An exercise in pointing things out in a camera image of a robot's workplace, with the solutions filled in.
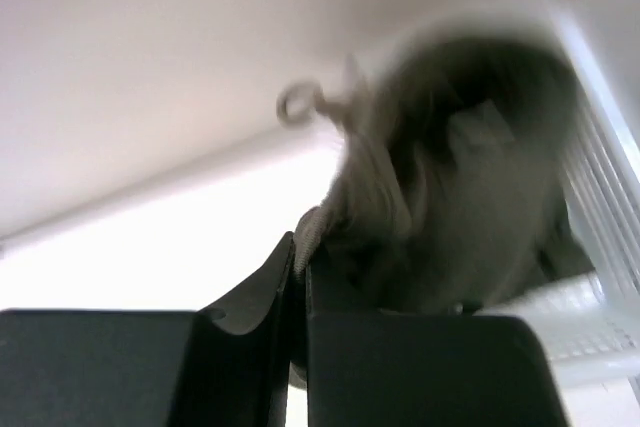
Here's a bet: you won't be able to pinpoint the olive green shorts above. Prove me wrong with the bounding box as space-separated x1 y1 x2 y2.
276 32 594 315

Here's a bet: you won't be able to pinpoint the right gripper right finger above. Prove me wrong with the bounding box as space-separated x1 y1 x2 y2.
306 258 568 427

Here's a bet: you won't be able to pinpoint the white plastic basket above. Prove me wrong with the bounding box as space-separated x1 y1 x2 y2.
484 0 639 386

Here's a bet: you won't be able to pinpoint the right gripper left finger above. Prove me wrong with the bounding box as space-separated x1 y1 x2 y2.
1 235 294 426

